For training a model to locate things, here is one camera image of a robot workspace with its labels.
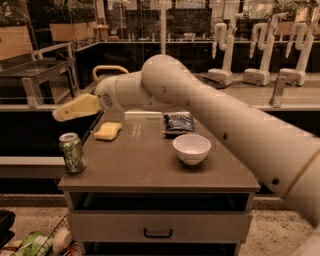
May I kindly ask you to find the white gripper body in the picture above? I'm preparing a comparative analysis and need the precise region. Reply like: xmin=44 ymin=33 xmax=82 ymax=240
xmin=94 ymin=76 xmax=120 ymax=112

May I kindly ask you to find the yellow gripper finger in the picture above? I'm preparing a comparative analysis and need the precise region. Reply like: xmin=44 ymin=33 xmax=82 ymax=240
xmin=52 ymin=93 xmax=100 ymax=122

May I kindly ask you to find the green soda can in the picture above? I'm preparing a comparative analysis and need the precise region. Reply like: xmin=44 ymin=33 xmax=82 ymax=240
xmin=59 ymin=132 xmax=86 ymax=174

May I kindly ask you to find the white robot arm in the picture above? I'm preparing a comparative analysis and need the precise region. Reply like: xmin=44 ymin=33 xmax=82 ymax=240
xmin=52 ymin=55 xmax=320 ymax=256

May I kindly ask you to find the grey drawer cabinet counter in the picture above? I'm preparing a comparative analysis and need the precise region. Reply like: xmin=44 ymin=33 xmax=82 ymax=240
xmin=59 ymin=116 xmax=259 ymax=256

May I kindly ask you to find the grey middle drawer front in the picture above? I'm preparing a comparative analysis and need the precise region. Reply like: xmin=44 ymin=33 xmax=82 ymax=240
xmin=68 ymin=211 xmax=252 ymax=243

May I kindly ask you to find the yellow sponge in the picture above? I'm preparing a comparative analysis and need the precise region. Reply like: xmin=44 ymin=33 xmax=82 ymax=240
xmin=94 ymin=122 xmax=122 ymax=141

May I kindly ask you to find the grey metal table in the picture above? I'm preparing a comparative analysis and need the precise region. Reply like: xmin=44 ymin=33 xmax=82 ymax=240
xmin=0 ymin=58 xmax=78 ymax=105

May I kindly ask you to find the blue chip bag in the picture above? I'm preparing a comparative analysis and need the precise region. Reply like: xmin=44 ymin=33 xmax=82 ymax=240
xmin=163 ymin=113 xmax=195 ymax=135

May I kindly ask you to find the white bowl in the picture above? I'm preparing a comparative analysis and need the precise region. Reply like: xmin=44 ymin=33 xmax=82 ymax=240
xmin=173 ymin=134 xmax=211 ymax=165

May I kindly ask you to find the white background robot left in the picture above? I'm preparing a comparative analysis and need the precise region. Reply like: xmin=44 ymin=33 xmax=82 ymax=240
xmin=205 ymin=12 xmax=249 ymax=88

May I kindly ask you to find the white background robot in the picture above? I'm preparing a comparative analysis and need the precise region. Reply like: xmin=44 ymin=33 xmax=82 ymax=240
xmin=243 ymin=12 xmax=288 ymax=86
xmin=279 ymin=13 xmax=320 ymax=87
xmin=205 ymin=12 xmax=249 ymax=88

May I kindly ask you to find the white cup in basket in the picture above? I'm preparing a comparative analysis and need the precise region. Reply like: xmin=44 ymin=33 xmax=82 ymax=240
xmin=53 ymin=227 xmax=72 ymax=255

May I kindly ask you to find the black tray stack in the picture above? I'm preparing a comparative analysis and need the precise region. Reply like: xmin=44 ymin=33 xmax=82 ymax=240
xmin=0 ymin=210 xmax=16 ymax=249

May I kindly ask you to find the green snack bag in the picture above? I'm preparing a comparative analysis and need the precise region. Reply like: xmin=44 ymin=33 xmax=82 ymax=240
xmin=13 ymin=231 xmax=53 ymax=256

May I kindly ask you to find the white background robot middle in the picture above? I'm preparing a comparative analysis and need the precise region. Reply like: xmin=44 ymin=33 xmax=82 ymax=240
xmin=243 ymin=12 xmax=288 ymax=86

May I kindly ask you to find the white background robot right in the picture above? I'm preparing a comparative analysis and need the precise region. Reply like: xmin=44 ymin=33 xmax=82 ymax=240
xmin=279 ymin=13 xmax=320 ymax=87

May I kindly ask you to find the black cart with yellow handle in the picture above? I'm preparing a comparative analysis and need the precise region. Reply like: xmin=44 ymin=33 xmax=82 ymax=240
xmin=92 ymin=65 xmax=129 ymax=85

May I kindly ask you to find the glass railing post left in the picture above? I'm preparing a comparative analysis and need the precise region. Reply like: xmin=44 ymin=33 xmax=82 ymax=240
xmin=22 ymin=78 xmax=38 ymax=108

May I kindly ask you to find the glass railing post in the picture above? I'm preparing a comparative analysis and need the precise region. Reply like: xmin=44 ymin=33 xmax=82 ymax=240
xmin=269 ymin=76 xmax=286 ymax=108
xmin=22 ymin=78 xmax=38 ymax=108

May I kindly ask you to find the black drawer handle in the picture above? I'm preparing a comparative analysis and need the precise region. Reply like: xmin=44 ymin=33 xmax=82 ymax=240
xmin=143 ymin=228 xmax=173 ymax=239

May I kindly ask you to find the wire basket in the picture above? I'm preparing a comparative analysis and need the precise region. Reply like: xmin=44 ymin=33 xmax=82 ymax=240
xmin=31 ymin=217 xmax=73 ymax=256

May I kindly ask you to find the glass railing post right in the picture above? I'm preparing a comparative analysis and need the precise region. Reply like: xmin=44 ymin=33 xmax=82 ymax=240
xmin=269 ymin=76 xmax=286 ymax=108

